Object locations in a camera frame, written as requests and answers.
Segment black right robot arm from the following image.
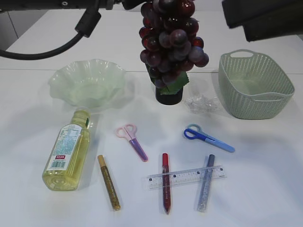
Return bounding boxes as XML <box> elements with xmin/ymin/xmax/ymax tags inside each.
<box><xmin>222</xmin><ymin>0</ymin><xmax>303</xmax><ymax>42</ymax></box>

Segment yellow tea drink bottle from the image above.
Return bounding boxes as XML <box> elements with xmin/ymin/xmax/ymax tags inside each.
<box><xmin>42</xmin><ymin>108</ymin><xmax>91</xmax><ymax>192</ymax></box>

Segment pink purple scissors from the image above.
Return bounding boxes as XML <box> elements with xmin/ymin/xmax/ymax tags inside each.
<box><xmin>116</xmin><ymin>124</ymin><xmax>148</xmax><ymax>162</ymax></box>

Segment black mesh pen holder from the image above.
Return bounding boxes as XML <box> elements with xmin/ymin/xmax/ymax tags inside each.
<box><xmin>155</xmin><ymin>88</ymin><xmax>183</xmax><ymax>105</ymax></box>

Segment green woven plastic basket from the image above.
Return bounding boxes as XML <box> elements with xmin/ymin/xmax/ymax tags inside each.
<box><xmin>218</xmin><ymin>50</ymin><xmax>295</xmax><ymax>120</ymax></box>

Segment clear plastic sheet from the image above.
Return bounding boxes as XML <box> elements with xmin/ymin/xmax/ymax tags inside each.
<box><xmin>184</xmin><ymin>95</ymin><xmax>221</xmax><ymax>114</ymax></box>

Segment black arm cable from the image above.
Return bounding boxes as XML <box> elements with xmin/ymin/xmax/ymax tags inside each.
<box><xmin>0</xmin><ymin>4</ymin><xmax>102</xmax><ymax>60</ymax></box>

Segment red glitter pen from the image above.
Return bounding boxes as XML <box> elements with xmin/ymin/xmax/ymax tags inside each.
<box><xmin>162</xmin><ymin>153</ymin><xmax>171</xmax><ymax>215</ymax></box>

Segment purple grape bunch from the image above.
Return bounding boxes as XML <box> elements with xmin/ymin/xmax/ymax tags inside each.
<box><xmin>139</xmin><ymin>0</ymin><xmax>209</xmax><ymax>95</ymax></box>

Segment gold glitter pen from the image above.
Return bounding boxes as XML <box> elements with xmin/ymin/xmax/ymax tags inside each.
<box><xmin>98</xmin><ymin>155</ymin><xmax>121</xmax><ymax>211</ymax></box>

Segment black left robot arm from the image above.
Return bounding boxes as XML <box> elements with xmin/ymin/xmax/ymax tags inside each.
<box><xmin>0</xmin><ymin>0</ymin><xmax>97</xmax><ymax>13</ymax></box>

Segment blue scissors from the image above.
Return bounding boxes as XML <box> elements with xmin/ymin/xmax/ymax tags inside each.
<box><xmin>183</xmin><ymin>124</ymin><xmax>235</xmax><ymax>153</ymax></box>

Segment silver blue glitter pen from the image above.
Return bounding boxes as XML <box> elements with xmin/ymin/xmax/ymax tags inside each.
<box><xmin>197</xmin><ymin>154</ymin><xmax>215</xmax><ymax>212</ymax></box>

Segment clear plastic ruler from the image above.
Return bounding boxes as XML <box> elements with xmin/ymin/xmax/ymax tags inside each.
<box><xmin>142</xmin><ymin>166</ymin><xmax>227</xmax><ymax>190</ymax></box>

